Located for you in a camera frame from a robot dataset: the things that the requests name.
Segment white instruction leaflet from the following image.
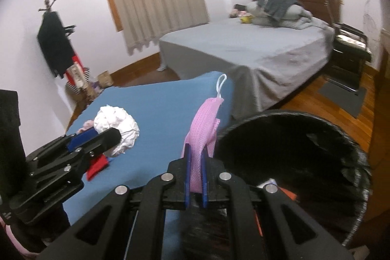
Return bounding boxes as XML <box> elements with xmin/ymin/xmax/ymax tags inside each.
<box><xmin>257</xmin><ymin>178</ymin><xmax>278</xmax><ymax>189</ymax></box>

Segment red hanging garment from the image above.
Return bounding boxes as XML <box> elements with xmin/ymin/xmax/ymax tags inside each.
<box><xmin>65</xmin><ymin>53</ymin><xmax>84</xmax><ymax>82</ymax></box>

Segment striped basket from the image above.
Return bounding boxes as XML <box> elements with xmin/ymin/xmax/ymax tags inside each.
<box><xmin>65</xmin><ymin>67</ymin><xmax>90</xmax><ymax>94</ymax></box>

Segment bed with grey sheet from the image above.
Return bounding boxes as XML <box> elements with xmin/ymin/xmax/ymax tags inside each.
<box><xmin>159</xmin><ymin>19</ymin><xmax>334</xmax><ymax>119</ymax></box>

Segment wooden coat stand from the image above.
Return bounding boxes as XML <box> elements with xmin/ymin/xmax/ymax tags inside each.
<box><xmin>38</xmin><ymin>0</ymin><xmax>76</xmax><ymax>37</ymax></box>

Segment folded grey blankets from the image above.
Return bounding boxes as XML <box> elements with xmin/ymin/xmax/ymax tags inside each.
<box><xmin>246</xmin><ymin>0</ymin><xmax>313</xmax><ymax>30</ymax></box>

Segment blue fleece table cover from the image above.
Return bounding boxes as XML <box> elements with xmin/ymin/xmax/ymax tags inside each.
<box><xmin>63</xmin><ymin>71</ymin><xmax>231</xmax><ymax>259</ymax></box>

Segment pink knotted sock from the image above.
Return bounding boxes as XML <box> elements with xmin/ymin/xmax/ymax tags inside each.
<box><xmin>77</xmin><ymin>119</ymin><xmax>94</xmax><ymax>134</ymax></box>

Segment yellow plush toy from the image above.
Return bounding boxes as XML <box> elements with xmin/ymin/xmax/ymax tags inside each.
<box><xmin>240</xmin><ymin>15</ymin><xmax>254</xmax><ymax>24</ymax></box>

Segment grey floor mat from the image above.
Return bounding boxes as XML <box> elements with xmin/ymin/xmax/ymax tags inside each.
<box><xmin>318</xmin><ymin>82</ymin><xmax>367</xmax><ymax>118</ymax></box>

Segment pink mesh bag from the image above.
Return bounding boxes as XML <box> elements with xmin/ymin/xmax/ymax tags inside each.
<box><xmin>181</xmin><ymin>74</ymin><xmax>227</xmax><ymax>193</ymax></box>

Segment black lined trash bin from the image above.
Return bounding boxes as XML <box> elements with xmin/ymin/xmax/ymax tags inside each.
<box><xmin>214</xmin><ymin>110</ymin><xmax>371</xmax><ymax>246</ymax></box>

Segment wooden headboard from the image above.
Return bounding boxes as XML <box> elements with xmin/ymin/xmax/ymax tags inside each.
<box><xmin>253</xmin><ymin>0</ymin><xmax>342</xmax><ymax>24</ymax></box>

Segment brown paper bag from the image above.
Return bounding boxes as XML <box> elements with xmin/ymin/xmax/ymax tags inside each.
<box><xmin>97</xmin><ymin>71</ymin><xmax>114</xmax><ymax>88</ymax></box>

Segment black jacket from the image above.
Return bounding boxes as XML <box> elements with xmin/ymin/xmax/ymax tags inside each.
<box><xmin>37</xmin><ymin>12</ymin><xmax>75</xmax><ymax>78</ymax></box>

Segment red knit cloth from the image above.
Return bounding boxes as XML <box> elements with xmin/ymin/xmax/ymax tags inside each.
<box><xmin>86</xmin><ymin>154</ymin><xmax>109</xmax><ymax>182</ymax></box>

